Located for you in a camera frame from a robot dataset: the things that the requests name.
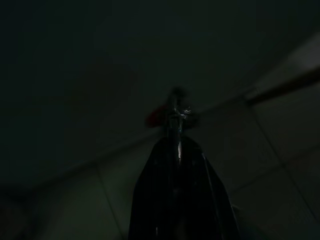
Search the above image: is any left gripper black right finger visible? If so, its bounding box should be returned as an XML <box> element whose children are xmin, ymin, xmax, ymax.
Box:
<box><xmin>177</xmin><ymin>107</ymin><xmax>242</xmax><ymax>240</ymax></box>

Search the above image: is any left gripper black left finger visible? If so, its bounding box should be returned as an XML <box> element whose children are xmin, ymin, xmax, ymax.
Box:
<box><xmin>128</xmin><ymin>107</ymin><xmax>180</xmax><ymax>240</ymax></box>

